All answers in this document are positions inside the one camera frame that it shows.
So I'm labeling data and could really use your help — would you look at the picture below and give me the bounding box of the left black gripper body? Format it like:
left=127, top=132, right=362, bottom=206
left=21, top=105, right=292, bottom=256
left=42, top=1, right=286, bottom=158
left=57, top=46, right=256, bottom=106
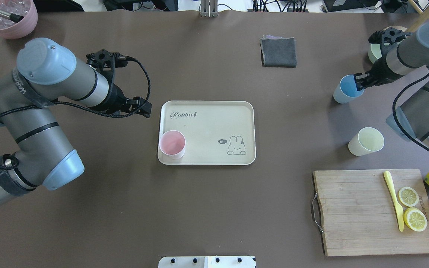
left=99, top=84, right=152, bottom=118

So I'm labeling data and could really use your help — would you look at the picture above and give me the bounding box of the wooden mug tree stand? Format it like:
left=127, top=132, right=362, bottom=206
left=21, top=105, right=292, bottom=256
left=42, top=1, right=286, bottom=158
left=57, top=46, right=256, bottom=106
left=382, top=0, right=429, bottom=34

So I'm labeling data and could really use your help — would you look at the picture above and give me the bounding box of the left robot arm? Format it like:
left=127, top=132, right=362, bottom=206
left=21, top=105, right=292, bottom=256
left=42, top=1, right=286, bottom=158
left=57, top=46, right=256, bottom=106
left=0, top=38, right=151, bottom=205

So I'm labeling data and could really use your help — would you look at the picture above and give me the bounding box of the blue cup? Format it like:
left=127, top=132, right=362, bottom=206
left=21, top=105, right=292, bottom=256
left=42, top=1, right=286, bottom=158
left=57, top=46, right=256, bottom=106
left=333, top=74, right=364, bottom=104

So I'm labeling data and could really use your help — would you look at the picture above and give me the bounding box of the cream rabbit tray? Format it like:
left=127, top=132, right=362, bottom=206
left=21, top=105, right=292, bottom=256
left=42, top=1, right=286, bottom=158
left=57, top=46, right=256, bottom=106
left=157, top=100, right=257, bottom=166

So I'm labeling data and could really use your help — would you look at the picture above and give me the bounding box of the pale yellow cup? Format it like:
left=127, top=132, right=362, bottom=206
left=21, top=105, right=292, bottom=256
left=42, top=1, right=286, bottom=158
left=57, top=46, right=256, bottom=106
left=348, top=127, right=385, bottom=156

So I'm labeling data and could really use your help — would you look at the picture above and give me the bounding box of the yellow plastic knife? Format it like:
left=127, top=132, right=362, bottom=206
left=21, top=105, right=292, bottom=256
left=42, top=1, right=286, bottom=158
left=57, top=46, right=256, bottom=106
left=383, top=170, right=405, bottom=232

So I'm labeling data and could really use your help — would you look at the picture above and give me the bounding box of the lemon half upper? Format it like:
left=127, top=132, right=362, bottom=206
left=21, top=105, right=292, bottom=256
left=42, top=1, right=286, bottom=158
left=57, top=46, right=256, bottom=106
left=398, top=186, right=419, bottom=207

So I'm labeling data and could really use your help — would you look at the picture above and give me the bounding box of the green bowl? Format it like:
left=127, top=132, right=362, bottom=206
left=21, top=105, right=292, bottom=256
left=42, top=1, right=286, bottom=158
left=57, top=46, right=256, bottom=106
left=368, top=25, right=407, bottom=63

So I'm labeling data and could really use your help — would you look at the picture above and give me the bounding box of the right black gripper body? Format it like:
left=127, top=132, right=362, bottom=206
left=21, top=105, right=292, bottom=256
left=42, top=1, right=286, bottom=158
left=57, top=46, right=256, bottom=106
left=354, top=60, right=401, bottom=90

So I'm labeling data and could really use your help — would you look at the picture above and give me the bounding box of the grey folded cloth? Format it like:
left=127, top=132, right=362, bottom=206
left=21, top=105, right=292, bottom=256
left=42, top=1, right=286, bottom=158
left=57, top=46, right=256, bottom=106
left=260, top=35, right=297, bottom=68

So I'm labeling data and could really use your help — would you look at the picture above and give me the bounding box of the lemon half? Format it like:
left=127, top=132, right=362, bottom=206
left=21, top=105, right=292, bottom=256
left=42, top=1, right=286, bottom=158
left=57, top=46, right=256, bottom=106
left=398, top=186, right=419, bottom=207
left=403, top=207, right=428, bottom=232

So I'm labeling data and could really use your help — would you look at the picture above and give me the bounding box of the pink bowl with ice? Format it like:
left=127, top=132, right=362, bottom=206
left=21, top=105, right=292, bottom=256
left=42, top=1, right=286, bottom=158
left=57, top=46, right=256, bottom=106
left=0, top=0, right=38, bottom=39

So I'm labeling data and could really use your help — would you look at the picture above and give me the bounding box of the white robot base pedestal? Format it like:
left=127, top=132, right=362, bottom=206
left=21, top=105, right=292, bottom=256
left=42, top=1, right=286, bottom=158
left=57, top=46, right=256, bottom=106
left=158, top=255, right=257, bottom=268

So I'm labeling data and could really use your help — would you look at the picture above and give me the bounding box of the lemon half lower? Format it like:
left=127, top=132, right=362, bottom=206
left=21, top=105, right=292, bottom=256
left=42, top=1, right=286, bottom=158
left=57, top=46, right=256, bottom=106
left=403, top=207, right=428, bottom=232

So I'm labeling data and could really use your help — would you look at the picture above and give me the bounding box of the pink cup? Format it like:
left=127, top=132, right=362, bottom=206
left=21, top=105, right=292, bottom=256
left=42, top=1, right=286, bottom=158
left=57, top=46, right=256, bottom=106
left=159, top=130, right=186, bottom=159

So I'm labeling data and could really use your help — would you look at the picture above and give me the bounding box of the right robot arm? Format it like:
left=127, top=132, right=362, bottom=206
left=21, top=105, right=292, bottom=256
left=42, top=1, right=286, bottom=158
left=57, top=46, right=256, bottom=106
left=354, top=21, right=429, bottom=152

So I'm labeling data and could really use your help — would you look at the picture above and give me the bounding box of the bamboo cutting board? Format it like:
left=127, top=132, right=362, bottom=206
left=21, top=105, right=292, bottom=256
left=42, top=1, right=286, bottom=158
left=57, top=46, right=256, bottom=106
left=313, top=169, right=429, bottom=257

